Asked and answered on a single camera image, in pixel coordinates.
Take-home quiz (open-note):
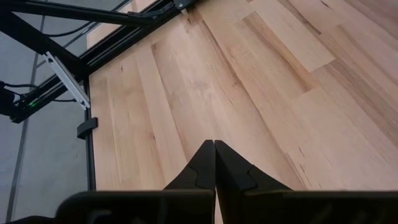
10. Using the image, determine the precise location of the black table frame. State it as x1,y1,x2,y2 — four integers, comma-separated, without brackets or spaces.
0,0,200,192

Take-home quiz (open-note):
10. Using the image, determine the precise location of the silver aluminium bar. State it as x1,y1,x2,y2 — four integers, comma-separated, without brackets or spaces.
43,51,91,110

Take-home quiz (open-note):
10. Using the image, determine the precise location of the black cable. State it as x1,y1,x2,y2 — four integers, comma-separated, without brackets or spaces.
46,21,94,38

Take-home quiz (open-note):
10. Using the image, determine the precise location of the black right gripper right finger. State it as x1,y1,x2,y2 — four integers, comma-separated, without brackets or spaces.
214,139,292,224

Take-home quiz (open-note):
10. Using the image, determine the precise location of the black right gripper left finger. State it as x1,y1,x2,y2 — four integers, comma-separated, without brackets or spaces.
164,139,216,224

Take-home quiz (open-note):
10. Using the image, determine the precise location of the black plastic clip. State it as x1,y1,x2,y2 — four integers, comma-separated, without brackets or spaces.
76,117,99,140

